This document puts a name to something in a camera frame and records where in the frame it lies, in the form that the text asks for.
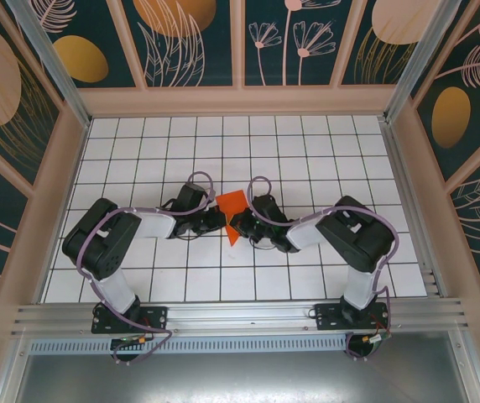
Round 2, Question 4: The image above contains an orange square paper sheet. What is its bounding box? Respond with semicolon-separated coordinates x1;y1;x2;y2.
216;189;250;247

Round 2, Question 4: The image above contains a grey metal sheet panel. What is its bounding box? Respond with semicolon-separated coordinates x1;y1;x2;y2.
0;335;480;403

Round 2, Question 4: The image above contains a long aluminium mounting rail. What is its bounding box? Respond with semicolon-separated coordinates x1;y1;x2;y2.
11;296;472;337

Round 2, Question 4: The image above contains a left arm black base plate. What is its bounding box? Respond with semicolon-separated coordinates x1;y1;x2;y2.
91;305;170;335

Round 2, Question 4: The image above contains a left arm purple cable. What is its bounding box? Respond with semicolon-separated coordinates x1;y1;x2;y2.
74;170;217;365

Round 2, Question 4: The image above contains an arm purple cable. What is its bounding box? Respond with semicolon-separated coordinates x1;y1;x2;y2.
249;175;400;362
74;170;217;365

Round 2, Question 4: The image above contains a grey slotted cable duct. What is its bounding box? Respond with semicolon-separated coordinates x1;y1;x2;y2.
28;333;350;354

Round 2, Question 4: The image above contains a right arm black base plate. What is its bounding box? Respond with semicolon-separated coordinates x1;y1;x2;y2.
314;302;392;332

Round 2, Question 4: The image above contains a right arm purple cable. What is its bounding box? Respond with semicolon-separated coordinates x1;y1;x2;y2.
249;175;400;362

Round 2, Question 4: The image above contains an aluminium side rail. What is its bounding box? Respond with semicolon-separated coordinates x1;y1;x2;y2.
380;119;449;299

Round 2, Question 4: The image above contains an aluminium corner post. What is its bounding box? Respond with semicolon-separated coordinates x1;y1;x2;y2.
7;0;92;127
382;0;462;123

